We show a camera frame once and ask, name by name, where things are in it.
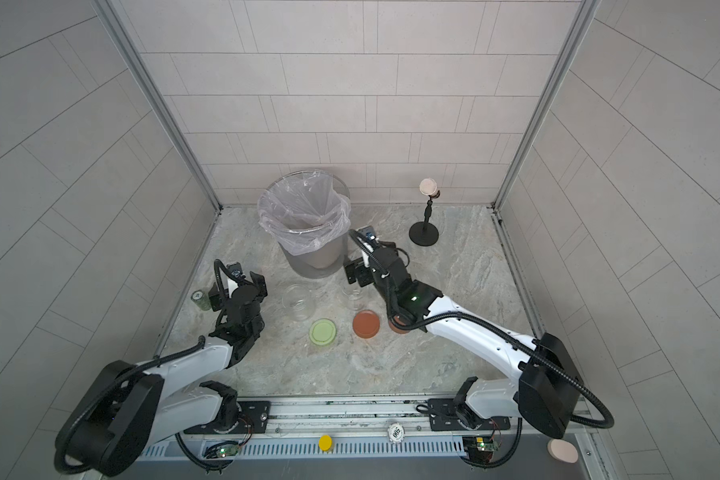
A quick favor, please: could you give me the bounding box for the red jar lid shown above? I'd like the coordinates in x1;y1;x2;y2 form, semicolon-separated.
388;315;408;335
352;310;381;339

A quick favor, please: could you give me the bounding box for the green jar lid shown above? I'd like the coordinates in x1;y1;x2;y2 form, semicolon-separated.
309;318;337;346

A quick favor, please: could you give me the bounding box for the red lidded rice jar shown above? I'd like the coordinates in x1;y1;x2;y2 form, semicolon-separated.
342;284;368;312

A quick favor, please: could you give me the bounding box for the green lidded rice jar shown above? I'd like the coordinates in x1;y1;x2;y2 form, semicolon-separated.
283;284;315;321

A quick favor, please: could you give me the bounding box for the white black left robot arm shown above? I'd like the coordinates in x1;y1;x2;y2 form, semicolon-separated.
53;260;268;477

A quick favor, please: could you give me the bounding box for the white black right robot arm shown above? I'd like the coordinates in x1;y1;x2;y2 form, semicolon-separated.
345;231;580;439

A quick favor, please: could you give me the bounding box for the small green can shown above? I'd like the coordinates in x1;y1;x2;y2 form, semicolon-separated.
190;290;212;311

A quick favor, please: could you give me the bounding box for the black microphone stand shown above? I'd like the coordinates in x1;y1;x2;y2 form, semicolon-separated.
409;196;439;247

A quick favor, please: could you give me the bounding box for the metal mesh waste bin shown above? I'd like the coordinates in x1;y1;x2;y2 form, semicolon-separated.
275;170;352;280

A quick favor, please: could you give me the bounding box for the clear plastic bin liner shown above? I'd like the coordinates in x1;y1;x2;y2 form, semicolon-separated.
257;169;351;256

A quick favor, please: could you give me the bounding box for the yellow round button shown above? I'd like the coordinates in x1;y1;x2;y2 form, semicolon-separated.
318;435;334;452

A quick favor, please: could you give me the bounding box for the left circuit board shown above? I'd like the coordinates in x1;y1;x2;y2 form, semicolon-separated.
203;440;245;460

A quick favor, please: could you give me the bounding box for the circuit board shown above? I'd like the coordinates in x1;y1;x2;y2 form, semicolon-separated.
203;440;245;460
462;436;502;469

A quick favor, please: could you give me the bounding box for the right circuit board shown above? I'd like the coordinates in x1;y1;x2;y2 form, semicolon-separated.
462;436;502;469

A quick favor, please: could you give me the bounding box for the pink round pad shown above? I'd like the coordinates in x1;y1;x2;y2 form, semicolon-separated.
547;439;579;464

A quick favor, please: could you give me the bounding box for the aluminium corner profile left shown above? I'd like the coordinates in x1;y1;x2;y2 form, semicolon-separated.
92;0;223;213

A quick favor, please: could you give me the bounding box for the aluminium corner profile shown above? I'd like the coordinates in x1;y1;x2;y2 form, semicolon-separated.
493;0;599;214
92;0;223;213

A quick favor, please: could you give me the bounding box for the aluminium corner profile right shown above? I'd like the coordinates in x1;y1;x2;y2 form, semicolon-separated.
493;0;599;214

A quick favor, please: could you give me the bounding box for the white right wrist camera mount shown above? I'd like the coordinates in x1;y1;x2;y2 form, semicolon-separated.
357;226;377;244

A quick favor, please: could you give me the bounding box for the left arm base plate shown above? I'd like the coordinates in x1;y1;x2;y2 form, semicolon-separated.
183;400;271;435

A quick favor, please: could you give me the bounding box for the black right corrugated cable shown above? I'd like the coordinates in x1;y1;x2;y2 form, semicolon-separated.
347;229;615;430

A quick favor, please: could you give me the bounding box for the aluminium rail frame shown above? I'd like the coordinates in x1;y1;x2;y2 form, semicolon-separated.
77;392;613;480

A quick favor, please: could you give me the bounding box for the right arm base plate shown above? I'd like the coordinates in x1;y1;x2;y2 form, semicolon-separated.
415;398;511;432

